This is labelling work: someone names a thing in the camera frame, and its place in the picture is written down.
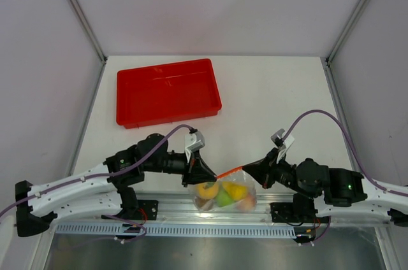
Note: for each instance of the right frame post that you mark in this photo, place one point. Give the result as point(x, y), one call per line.
point(346, 30)

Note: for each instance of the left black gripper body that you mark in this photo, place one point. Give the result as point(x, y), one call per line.
point(187, 177)

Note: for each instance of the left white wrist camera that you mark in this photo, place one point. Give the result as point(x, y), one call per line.
point(193, 142)

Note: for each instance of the green apple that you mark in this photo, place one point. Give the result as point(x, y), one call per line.
point(223, 199)

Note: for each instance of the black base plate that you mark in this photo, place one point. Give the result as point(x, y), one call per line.
point(290, 213)
point(147, 211)

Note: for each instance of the clear zip top bag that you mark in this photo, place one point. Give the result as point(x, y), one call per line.
point(236, 175)

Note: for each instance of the aluminium rail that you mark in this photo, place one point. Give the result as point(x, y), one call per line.
point(181, 207)

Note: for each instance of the yellow lemon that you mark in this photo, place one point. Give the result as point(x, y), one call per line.
point(236, 191)

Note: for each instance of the red plastic bin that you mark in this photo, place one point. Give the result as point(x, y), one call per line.
point(166, 93)

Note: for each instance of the left frame post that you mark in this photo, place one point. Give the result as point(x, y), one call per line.
point(87, 29)

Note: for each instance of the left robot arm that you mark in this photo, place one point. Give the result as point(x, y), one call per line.
point(107, 190)

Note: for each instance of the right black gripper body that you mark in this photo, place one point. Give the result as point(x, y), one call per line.
point(282, 172)

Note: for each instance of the perforated cable tray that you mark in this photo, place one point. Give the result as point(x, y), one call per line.
point(182, 230)

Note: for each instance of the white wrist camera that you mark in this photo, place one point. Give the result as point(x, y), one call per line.
point(193, 142)
point(283, 142)

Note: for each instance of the brown kiwi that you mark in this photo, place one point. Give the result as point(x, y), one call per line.
point(203, 204)

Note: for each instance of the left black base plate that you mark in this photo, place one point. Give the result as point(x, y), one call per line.
point(147, 211)

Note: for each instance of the small pink peach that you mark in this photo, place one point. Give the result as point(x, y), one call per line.
point(247, 204)

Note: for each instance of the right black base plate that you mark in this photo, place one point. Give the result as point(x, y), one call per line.
point(290, 213)

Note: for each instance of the frame post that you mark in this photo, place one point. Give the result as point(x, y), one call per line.
point(346, 30)
point(87, 29)

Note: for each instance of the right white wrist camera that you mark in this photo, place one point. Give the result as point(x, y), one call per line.
point(283, 142)

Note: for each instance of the large orange peach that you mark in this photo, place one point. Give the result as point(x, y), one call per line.
point(207, 190)

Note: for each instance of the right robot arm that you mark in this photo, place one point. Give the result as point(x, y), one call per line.
point(325, 193)

